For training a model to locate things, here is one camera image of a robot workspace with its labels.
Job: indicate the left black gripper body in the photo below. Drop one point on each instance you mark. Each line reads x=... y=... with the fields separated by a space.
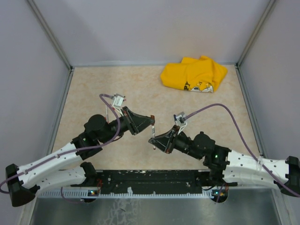
x=114 y=127

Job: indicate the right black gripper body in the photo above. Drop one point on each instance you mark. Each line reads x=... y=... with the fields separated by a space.
x=184 y=144

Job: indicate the white pen blue markings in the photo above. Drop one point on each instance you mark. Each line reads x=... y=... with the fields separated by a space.
x=153 y=134

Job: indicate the white pen red tip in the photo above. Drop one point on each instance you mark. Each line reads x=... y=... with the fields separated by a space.
x=106 y=114

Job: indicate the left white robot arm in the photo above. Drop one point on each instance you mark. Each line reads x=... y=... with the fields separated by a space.
x=67 y=166

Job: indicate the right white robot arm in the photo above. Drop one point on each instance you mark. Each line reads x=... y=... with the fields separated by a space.
x=229 y=167

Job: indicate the yellow folded t-shirt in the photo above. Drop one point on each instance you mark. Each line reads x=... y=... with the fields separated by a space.
x=199 y=75

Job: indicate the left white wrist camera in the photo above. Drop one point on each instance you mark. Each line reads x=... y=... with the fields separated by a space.
x=117 y=102

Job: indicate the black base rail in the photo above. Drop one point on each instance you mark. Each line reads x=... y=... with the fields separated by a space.
x=152 y=181

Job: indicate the white slotted cable duct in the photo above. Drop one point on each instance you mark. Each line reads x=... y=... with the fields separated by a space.
x=76 y=193

